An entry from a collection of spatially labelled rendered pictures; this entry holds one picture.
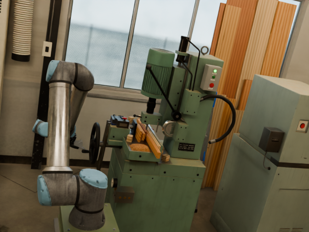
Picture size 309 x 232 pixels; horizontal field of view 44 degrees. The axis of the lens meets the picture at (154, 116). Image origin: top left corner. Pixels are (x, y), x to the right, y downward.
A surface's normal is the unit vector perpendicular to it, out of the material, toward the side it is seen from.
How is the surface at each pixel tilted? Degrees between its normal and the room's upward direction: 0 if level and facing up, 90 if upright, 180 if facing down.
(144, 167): 90
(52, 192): 65
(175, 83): 90
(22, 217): 0
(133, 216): 90
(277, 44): 87
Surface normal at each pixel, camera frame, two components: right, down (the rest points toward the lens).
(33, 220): 0.20, -0.94
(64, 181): 0.67, -0.14
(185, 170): 0.24, 0.33
